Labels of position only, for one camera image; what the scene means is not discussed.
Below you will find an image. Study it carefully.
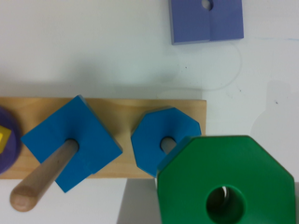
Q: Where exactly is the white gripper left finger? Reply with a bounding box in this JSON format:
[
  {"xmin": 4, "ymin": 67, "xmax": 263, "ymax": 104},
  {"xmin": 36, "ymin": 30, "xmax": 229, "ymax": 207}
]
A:
[{"xmin": 117, "ymin": 179, "xmax": 162, "ymax": 224}]

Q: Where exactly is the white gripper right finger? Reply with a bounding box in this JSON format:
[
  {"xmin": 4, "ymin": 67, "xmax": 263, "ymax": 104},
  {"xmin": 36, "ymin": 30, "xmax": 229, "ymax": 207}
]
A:
[{"xmin": 294, "ymin": 182, "xmax": 299, "ymax": 224}]

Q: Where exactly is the green octagonal block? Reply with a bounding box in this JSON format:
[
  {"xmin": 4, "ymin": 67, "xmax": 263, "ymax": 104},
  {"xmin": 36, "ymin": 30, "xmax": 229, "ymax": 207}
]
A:
[{"xmin": 157, "ymin": 136, "xmax": 296, "ymax": 224}]

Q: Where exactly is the blue octagonal block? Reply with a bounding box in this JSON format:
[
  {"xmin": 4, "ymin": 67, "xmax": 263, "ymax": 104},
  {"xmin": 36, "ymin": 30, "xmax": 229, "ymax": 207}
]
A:
[{"xmin": 131, "ymin": 107, "xmax": 202, "ymax": 177}]

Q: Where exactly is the blue square block on peg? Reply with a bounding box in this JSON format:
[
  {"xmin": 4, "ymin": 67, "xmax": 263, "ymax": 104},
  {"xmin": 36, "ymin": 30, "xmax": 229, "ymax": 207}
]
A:
[{"xmin": 21, "ymin": 95, "xmax": 122, "ymax": 192}]

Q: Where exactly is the purple round block on peg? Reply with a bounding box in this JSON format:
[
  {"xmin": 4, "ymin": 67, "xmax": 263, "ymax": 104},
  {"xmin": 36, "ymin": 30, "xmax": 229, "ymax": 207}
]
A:
[{"xmin": 0, "ymin": 107, "xmax": 21, "ymax": 174}]

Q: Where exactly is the yellow square block on peg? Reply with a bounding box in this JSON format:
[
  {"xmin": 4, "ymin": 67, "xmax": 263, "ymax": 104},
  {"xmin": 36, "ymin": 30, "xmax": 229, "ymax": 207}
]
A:
[{"xmin": 0, "ymin": 125, "xmax": 11, "ymax": 154}]

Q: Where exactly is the light purple square block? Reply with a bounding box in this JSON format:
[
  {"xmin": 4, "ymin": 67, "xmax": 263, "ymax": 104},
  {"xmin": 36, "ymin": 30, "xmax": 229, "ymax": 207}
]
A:
[{"xmin": 169, "ymin": 0, "xmax": 244, "ymax": 45}]

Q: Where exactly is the front wooden peg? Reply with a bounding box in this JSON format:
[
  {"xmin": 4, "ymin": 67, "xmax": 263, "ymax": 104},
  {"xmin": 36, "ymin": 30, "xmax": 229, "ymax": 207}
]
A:
[{"xmin": 160, "ymin": 137, "xmax": 177, "ymax": 155}]

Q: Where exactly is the wooden peg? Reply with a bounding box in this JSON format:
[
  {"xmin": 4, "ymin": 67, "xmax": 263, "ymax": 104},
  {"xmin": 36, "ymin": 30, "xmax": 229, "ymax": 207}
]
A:
[
  {"xmin": 160, "ymin": 137, "xmax": 177, "ymax": 155},
  {"xmin": 9, "ymin": 139, "xmax": 78, "ymax": 212}
]

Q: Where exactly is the wooden peg base board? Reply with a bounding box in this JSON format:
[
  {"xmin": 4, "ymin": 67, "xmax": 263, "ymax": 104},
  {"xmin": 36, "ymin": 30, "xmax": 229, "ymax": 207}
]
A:
[{"xmin": 0, "ymin": 97, "xmax": 206, "ymax": 178}]

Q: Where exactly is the middle wooden peg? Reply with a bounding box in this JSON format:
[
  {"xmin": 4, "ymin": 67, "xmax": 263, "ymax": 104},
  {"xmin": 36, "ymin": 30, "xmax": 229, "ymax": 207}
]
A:
[{"xmin": 9, "ymin": 139, "xmax": 78, "ymax": 212}]

